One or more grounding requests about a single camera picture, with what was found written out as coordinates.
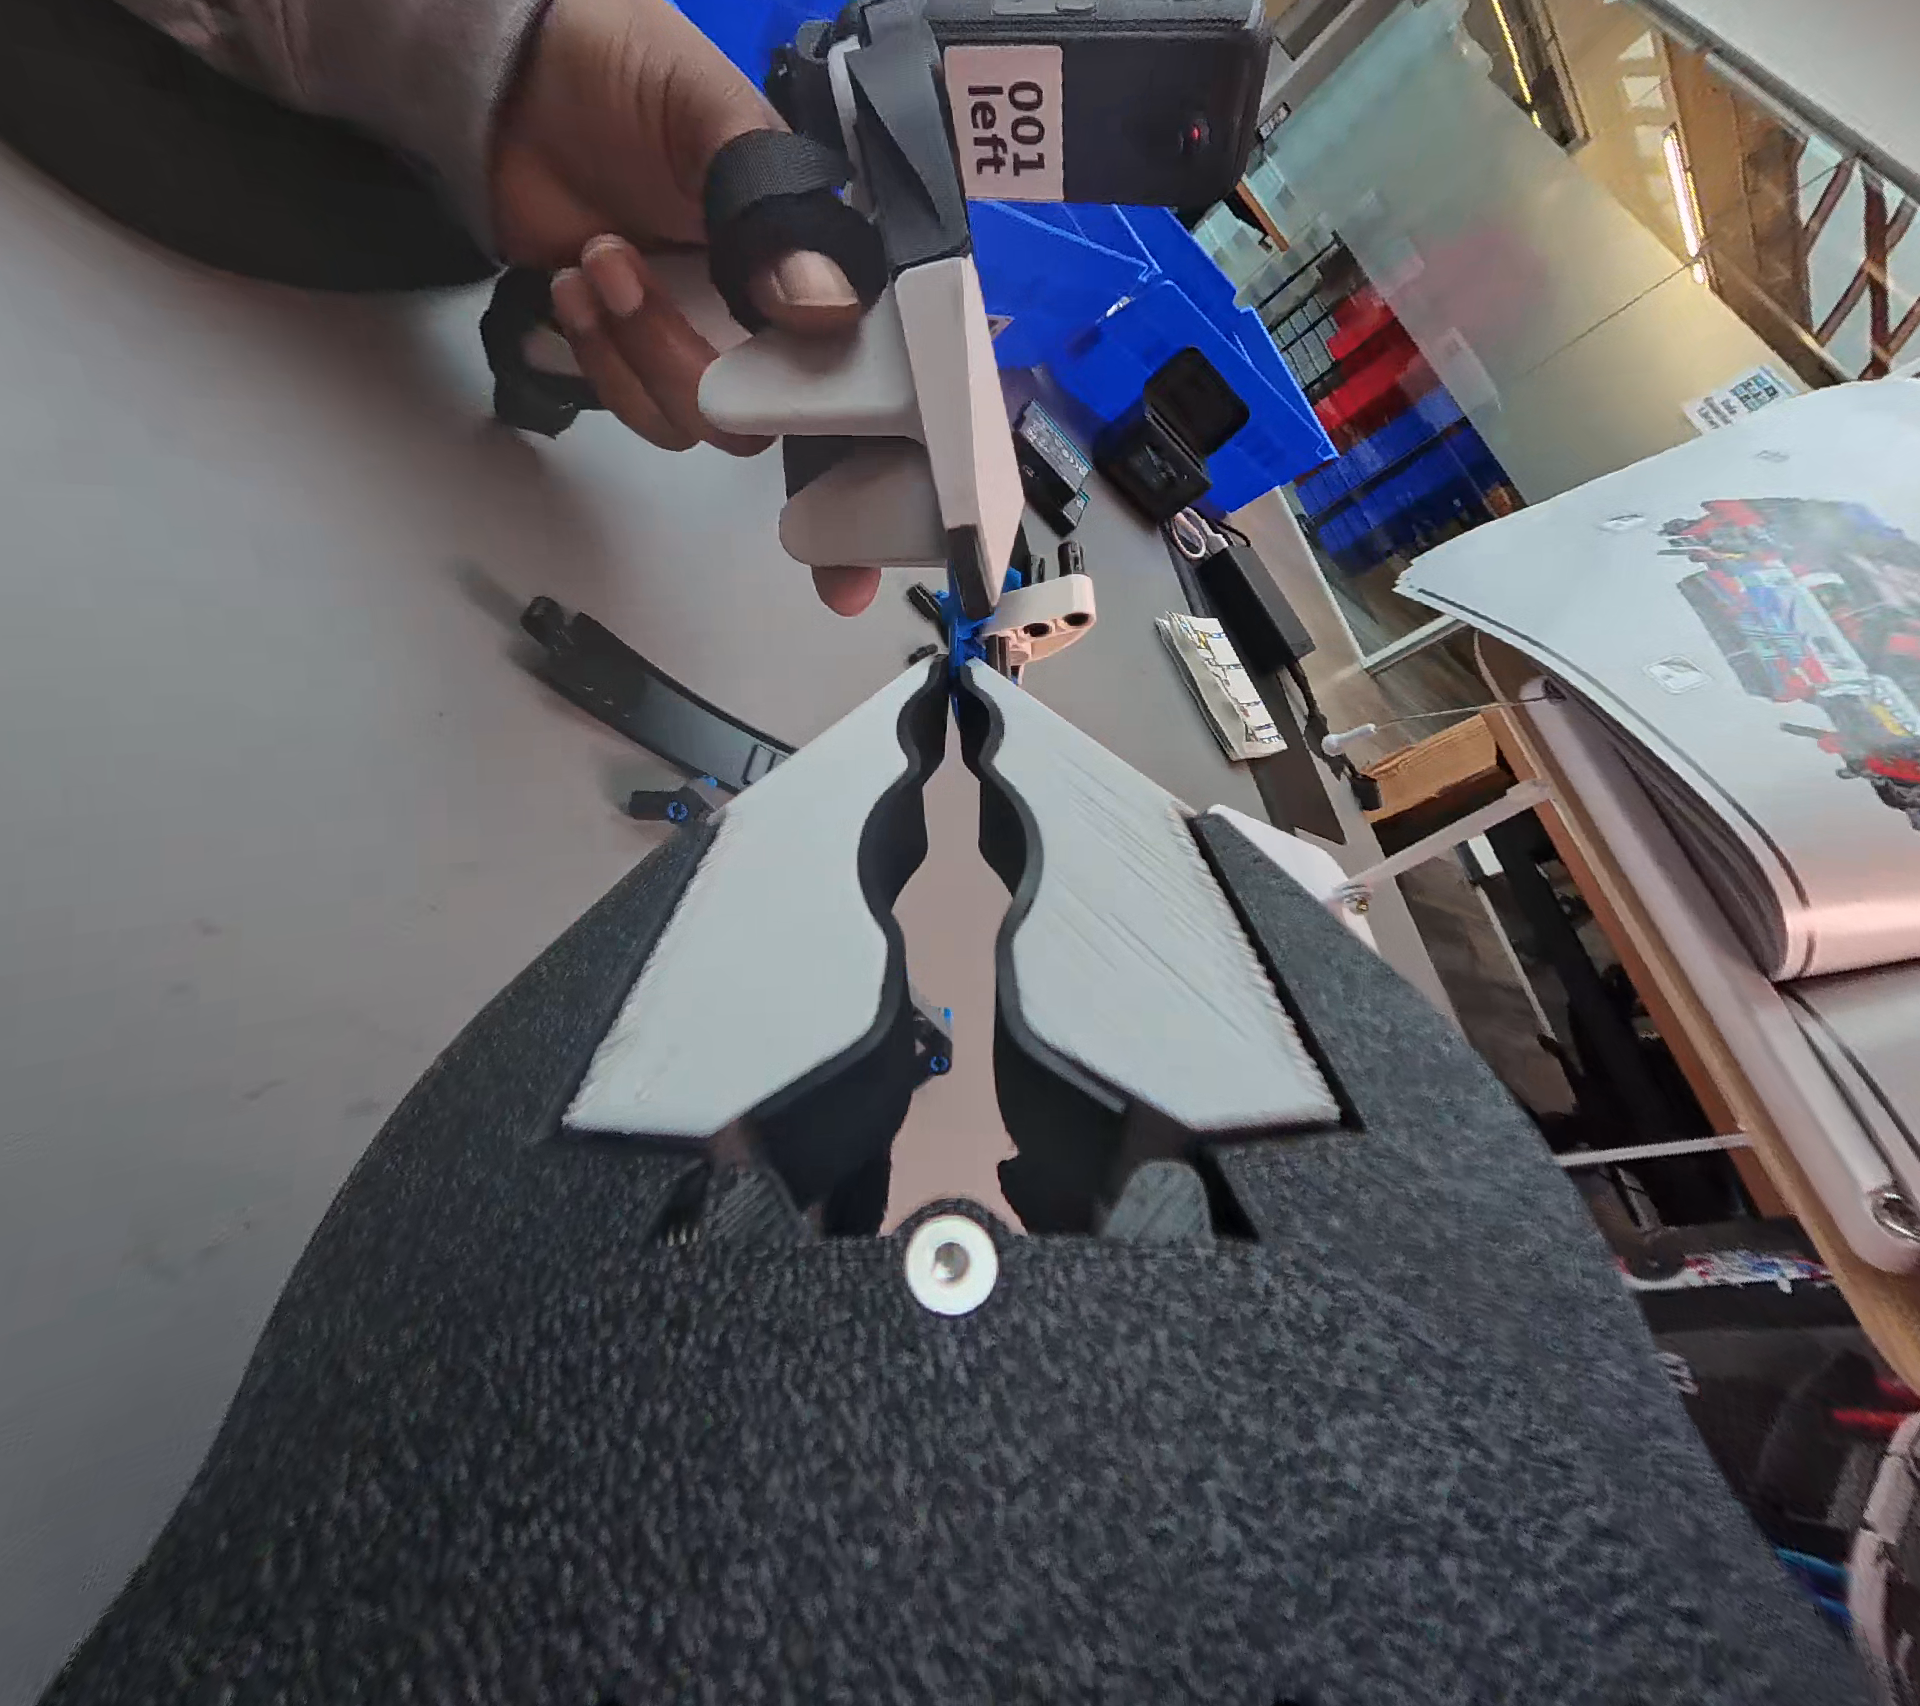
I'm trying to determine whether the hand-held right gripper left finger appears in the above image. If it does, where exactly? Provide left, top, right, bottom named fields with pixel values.
left=564, top=657, right=956, bottom=1145

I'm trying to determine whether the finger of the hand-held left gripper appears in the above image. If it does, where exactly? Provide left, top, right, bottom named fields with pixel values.
left=894, top=248, right=1035, bottom=622

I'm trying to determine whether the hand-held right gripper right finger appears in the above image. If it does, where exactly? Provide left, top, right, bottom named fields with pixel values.
left=958, top=661, right=1344, bottom=1165

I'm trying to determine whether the pale angled beam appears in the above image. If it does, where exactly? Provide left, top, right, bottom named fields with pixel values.
left=982, top=574, right=1101, bottom=674

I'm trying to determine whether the grey desk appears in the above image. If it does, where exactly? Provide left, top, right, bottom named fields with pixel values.
left=0, top=0, right=1466, bottom=1706

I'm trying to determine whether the person's left hand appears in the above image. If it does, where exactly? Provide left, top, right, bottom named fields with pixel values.
left=489, top=0, right=890, bottom=622

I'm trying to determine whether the black battery pack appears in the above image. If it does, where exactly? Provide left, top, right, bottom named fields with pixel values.
left=1012, top=392, right=1097, bottom=537

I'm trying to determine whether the black hard case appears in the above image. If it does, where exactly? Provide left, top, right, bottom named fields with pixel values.
left=1101, top=349, right=1252, bottom=528

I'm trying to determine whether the black ribbed panel piece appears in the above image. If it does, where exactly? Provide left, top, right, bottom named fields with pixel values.
left=516, top=595, right=798, bottom=795

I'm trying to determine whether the folded paper leaflet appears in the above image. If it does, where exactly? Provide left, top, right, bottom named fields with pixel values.
left=1155, top=610, right=1288, bottom=766

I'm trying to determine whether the blue storage bin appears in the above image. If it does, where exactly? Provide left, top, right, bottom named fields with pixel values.
left=1118, top=289, right=1342, bottom=510

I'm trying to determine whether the black power adapter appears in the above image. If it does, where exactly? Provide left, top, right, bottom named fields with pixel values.
left=1198, top=519, right=1322, bottom=674

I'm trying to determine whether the stack of red blue crates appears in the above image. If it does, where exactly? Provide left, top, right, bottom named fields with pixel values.
left=1299, top=289, right=1519, bottom=570

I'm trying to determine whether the open instruction manual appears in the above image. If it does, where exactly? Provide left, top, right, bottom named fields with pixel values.
left=1396, top=378, right=1920, bottom=980

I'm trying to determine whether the dark cloth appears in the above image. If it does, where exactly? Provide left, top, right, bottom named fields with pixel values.
left=0, top=0, right=506, bottom=295

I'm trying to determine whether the white cable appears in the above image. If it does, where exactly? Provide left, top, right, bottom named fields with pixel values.
left=1319, top=694, right=1555, bottom=762

